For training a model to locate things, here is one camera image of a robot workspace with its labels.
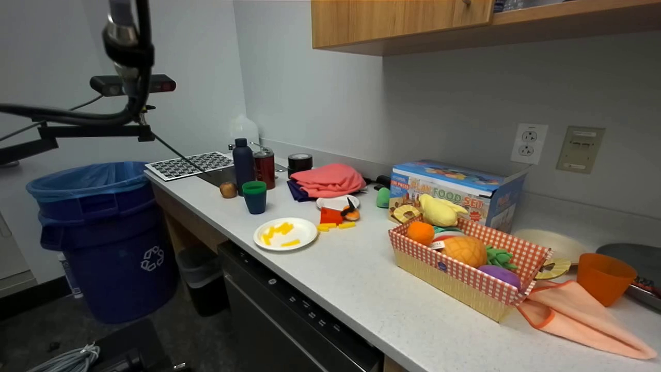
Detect wooden cabinet door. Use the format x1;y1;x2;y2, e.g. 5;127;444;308
310;0;496;49

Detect coral red cloth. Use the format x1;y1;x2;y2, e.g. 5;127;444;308
288;161;368;201

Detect orange toy fry holder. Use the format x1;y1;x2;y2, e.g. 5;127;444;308
316;206;360;233

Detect toy with orange ball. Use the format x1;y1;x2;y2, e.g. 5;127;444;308
340;196;363;223

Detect dark blue cloth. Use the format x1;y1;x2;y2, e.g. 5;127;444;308
285;179;316;204

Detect black cylindrical jar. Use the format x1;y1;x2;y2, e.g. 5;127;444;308
288;150;314;177

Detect black stapler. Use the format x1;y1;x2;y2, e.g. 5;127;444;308
363;174;393;192

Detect white plate with fries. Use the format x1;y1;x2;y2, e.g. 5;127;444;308
253;215;320;255

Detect dark red jar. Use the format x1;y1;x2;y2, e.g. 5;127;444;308
253;144;277;191

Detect green plastic cup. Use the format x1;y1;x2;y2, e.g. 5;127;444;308
239;179;269;198

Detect dark blue plastic cup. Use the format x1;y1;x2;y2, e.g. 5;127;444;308
243;192;269;217

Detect dark blue bottle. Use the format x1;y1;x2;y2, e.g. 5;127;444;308
231;136;257;192

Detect small orange toy fruit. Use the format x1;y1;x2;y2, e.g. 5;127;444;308
405;219;437;245

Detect translucent white bottle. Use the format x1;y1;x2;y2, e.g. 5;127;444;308
229;111;264;150

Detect white red toy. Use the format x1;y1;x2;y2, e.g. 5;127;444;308
427;230;465;253

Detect black dishwasher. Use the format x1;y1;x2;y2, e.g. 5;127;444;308
217;239;385;372

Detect white grid drying rack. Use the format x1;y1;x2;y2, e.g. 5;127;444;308
143;148;236;183

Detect blue toy food box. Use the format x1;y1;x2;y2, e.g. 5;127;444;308
388;160;528;233

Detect large orange toy fruit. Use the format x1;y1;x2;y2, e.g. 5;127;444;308
443;235;490;269

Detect small black trash bin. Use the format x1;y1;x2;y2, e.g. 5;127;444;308
176;244;231;318

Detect red checkered cardboard basket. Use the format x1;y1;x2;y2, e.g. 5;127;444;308
387;217;553;325

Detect green toy vegetable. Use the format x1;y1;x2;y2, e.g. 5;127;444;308
485;245;516;272

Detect purple toy grapes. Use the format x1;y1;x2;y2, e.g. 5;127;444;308
481;264;522;289

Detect cream white bowl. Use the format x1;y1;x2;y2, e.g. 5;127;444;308
511;228;594;267

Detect yellow toy fruit slice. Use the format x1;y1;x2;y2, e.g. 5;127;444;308
535;257;574;282

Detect blue recycling bin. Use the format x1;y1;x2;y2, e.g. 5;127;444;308
25;160;181;326

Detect orange cloth napkin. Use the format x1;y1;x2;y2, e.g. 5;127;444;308
515;276;659;361

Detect dark grey pan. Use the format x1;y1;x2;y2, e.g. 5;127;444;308
598;242;661;316

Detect wooden wall cabinet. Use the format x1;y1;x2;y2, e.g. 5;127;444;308
310;0;661;58

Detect white wall outlet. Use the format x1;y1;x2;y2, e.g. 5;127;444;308
511;121;551;168

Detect beige switch plate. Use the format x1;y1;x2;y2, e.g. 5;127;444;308
553;123;608;176

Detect black camera stand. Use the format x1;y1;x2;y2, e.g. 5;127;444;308
0;95;157;168

